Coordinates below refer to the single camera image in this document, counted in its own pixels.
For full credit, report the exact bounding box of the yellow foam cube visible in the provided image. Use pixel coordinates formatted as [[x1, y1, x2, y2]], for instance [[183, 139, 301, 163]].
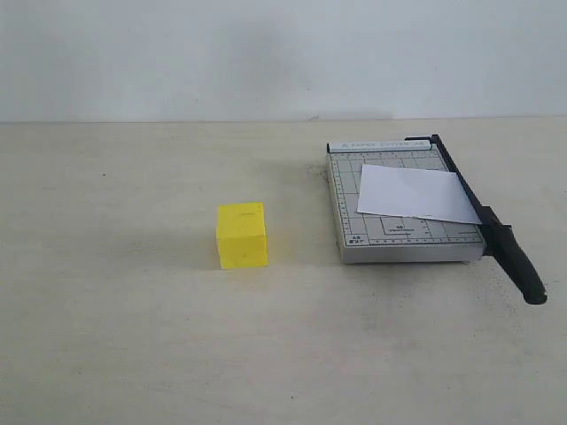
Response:
[[216, 202, 268, 269]]

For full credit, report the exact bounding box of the white paper sheet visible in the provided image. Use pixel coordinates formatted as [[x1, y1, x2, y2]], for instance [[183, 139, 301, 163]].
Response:
[[357, 164, 481, 225]]

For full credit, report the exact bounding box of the black cutter blade handle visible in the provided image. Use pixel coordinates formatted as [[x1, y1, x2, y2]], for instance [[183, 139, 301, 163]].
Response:
[[405, 135, 548, 305]]

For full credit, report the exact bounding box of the grey paper cutter base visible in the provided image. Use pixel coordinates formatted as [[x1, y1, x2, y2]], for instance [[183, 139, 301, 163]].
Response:
[[326, 137, 485, 264]]

